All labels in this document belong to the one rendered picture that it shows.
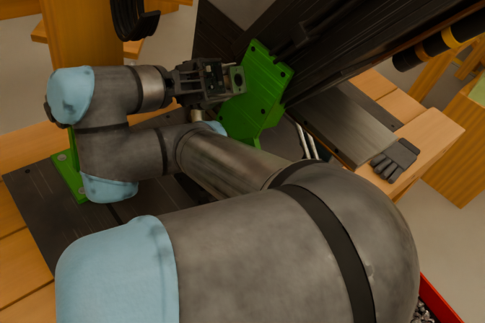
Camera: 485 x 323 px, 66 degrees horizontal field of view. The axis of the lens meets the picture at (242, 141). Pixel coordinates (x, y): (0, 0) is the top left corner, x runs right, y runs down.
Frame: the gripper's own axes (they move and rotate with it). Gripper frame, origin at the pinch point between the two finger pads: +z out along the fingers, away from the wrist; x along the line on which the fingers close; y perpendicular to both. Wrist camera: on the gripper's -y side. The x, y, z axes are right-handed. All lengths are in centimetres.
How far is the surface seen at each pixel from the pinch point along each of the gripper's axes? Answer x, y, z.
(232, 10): 16.6, -5.6, 10.2
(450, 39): 0.2, 36.3, 17.5
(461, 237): -100, -7, 174
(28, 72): 36, -200, 31
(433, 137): -26, 14, 78
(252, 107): -5.9, 2.8, 2.5
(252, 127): -10.1, 1.6, 2.6
